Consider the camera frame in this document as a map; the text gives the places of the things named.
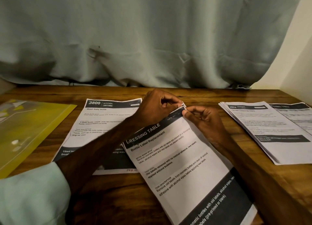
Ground person's right hand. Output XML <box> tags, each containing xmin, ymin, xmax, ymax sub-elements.
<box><xmin>182</xmin><ymin>105</ymin><xmax>232</xmax><ymax>150</ymax></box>

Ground person's left hand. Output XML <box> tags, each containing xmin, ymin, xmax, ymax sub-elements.
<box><xmin>132</xmin><ymin>89</ymin><xmax>185</xmax><ymax>130</ymax></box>

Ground wash baby bottle paper stack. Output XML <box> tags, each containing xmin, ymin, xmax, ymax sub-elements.
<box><xmin>52</xmin><ymin>98</ymin><xmax>143</xmax><ymax>176</ymax></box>

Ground yellow patterned folder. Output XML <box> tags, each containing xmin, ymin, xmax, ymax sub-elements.
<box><xmin>0</xmin><ymin>99</ymin><xmax>78</xmax><ymax>179</ymax></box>

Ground person's left forearm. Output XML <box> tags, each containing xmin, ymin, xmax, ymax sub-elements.
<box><xmin>0</xmin><ymin>120</ymin><xmax>147</xmax><ymax>225</ymax></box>

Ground person's right forearm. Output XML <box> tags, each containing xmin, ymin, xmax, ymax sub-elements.
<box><xmin>217</xmin><ymin>139</ymin><xmax>312</xmax><ymax>225</ymax></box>

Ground pale green curtain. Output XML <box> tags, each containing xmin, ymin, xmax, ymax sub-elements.
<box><xmin>0</xmin><ymin>0</ymin><xmax>305</xmax><ymax>90</ymax></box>

